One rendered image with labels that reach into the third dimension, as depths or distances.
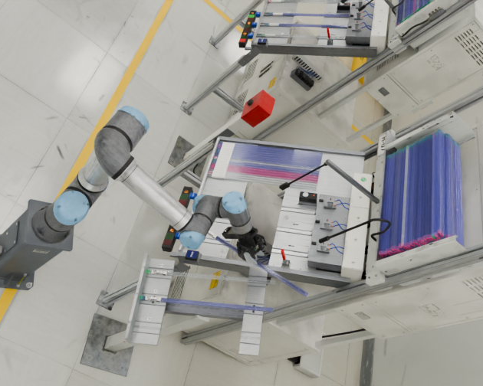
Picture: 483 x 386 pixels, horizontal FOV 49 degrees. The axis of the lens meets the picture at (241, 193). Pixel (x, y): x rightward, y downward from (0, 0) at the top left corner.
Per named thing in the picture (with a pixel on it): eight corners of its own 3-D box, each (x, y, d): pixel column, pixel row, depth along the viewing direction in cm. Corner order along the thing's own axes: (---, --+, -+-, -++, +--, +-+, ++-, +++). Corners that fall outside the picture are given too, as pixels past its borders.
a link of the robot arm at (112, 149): (89, 142, 157) (207, 246, 171) (108, 121, 164) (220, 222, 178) (73, 158, 165) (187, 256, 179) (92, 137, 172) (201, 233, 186)
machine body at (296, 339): (152, 320, 283) (221, 294, 240) (188, 215, 324) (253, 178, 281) (243, 368, 309) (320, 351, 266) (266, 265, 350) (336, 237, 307)
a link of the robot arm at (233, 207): (224, 188, 182) (246, 190, 179) (231, 209, 189) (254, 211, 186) (215, 204, 177) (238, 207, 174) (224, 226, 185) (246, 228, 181)
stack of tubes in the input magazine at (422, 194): (377, 256, 194) (442, 233, 175) (386, 155, 224) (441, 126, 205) (399, 272, 199) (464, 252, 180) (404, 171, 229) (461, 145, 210)
